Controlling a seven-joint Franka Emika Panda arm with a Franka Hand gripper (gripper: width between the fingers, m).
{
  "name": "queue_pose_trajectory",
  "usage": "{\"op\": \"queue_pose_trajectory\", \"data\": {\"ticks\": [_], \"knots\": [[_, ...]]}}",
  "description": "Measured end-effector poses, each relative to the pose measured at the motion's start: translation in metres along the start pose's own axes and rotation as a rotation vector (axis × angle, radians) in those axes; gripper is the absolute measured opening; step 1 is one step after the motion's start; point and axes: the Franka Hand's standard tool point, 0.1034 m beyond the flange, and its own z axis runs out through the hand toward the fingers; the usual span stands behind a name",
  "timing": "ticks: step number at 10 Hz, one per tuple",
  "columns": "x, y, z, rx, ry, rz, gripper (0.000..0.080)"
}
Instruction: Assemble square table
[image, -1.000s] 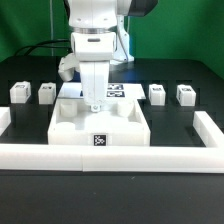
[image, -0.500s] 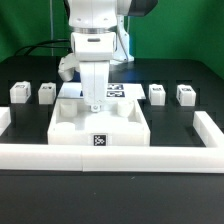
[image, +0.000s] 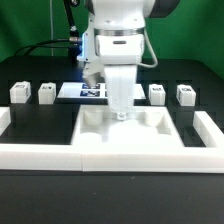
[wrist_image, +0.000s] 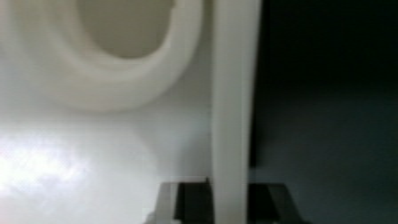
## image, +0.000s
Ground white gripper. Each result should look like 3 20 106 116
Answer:
95 34 144 120

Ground white square table top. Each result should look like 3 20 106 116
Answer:
71 105 184 148

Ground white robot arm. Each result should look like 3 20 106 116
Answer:
78 0 180 120

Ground white marker sheet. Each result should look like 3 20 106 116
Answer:
57 82 147 100

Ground white U-shaped fence wall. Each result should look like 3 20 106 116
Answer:
0 111 224 173

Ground black cables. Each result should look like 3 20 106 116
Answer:
13 37 83 57

